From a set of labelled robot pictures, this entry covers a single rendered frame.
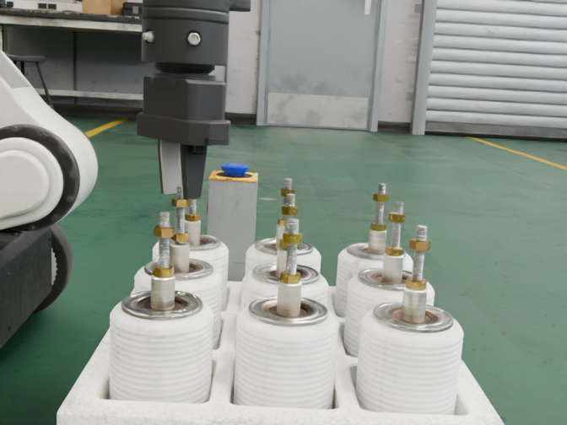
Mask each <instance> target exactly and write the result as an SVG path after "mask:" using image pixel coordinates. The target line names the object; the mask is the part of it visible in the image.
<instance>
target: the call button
mask: <svg viewBox="0 0 567 425"><path fill-rule="evenodd" d="M221 170H222V171H223V172H224V175H228V176H244V175H246V172H247V171H248V166H247V165H245V164H222V165H221Z"/></svg>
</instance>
